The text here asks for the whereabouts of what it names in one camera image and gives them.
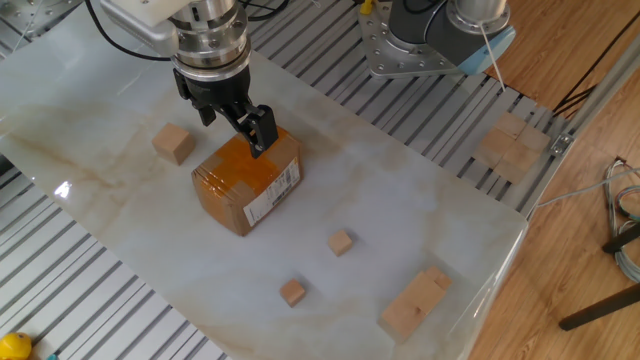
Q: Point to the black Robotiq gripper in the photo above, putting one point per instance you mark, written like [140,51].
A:
[220,90]

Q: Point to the small wooden cube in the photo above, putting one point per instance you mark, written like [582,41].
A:
[292,292]
[340,243]

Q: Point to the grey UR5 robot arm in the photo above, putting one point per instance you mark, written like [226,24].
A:
[430,30]

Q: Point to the cardboard box with orange tape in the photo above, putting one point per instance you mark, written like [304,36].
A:
[240,185]

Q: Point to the large wooden cube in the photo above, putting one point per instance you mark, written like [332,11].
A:
[173,144]

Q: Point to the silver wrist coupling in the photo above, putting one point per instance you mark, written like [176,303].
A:
[212,42]

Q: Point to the marble pattern mat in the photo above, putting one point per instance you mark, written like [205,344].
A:
[375,200]

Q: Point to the yellow plastic piece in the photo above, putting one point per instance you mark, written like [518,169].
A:
[366,6]

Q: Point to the silver perforated plate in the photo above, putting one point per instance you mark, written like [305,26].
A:
[40,12]

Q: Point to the small wooden block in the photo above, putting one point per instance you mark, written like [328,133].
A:
[433,271]
[444,283]

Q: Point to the large wooden block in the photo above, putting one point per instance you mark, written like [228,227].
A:
[402,317]
[424,292]

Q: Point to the light wooden block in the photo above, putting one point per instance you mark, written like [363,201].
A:
[492,147]
[517,162]
[534,139]
[510,124]

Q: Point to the white zip tie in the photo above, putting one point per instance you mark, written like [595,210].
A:
[492,55]

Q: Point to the yellow toy turtle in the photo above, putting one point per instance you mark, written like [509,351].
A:
[14,346]

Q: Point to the black furniture leg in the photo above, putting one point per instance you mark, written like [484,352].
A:
[620,241]
[600,306]

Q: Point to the silver corner bracket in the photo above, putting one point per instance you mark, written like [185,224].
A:
[562,144]

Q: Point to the aluminium frame post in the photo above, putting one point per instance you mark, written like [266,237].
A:
[600,87]

